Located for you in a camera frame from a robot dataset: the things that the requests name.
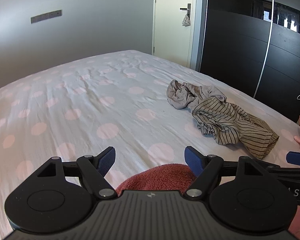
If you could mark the black wardrobe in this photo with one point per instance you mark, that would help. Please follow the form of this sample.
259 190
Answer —
255 42

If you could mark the bed with pink-dotted sheet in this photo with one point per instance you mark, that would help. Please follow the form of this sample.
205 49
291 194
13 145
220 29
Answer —
95 110

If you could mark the white door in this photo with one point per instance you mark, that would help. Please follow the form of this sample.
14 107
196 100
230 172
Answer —
172 17

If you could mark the red terry towel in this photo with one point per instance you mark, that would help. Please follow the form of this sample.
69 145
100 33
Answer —
160 178

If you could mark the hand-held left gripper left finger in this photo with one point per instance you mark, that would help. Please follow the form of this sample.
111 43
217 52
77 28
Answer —
106 161

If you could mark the beige striped garment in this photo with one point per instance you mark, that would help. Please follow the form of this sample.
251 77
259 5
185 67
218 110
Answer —
230 125

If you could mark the grey wall switch panel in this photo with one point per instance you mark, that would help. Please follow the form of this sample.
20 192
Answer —
46 16

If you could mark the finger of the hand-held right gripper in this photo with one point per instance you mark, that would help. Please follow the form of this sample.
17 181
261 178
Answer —
298 159
290 171

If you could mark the grey crumpled garment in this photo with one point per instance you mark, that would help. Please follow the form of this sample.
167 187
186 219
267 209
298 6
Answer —
182 93

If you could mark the small patterned hanging pouch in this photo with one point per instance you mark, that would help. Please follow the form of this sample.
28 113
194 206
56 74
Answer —
186 20

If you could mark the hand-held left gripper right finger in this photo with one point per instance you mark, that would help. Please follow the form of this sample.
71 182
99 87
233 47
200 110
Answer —
193 160

